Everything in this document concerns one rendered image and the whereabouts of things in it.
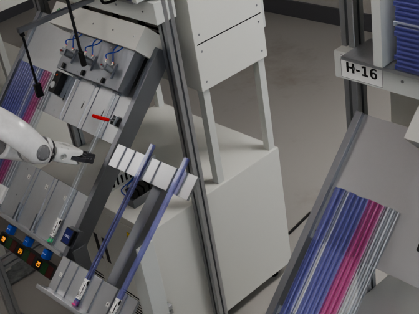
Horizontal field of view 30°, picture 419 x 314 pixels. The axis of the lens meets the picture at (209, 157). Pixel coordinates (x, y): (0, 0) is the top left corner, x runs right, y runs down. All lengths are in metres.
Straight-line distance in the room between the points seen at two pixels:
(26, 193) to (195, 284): 0.70
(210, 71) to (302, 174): 1.43
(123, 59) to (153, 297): 0.74
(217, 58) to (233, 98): 2.10
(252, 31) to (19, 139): 0.93
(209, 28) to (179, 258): 0.82
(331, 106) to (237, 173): 1.73
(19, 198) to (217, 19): 0.90
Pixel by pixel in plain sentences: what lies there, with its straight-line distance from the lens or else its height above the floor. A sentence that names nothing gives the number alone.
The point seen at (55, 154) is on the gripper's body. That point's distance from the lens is 2.38.
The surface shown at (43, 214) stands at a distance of 2.61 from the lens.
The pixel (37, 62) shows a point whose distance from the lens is 2.90.
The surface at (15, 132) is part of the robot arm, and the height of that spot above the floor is 1.18.
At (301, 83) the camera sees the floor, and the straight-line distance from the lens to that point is 4.79.
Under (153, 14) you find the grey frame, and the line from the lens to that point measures 2.36.
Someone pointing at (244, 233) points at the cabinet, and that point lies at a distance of 3.00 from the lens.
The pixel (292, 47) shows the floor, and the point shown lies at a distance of 5.29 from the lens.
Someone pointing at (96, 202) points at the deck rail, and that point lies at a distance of 2.45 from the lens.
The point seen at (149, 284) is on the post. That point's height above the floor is 0.67.
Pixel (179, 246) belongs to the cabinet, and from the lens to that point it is 2.77.
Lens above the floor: 2.17
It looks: 31 degrees down
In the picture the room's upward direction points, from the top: 10 degrees counter-clockwise
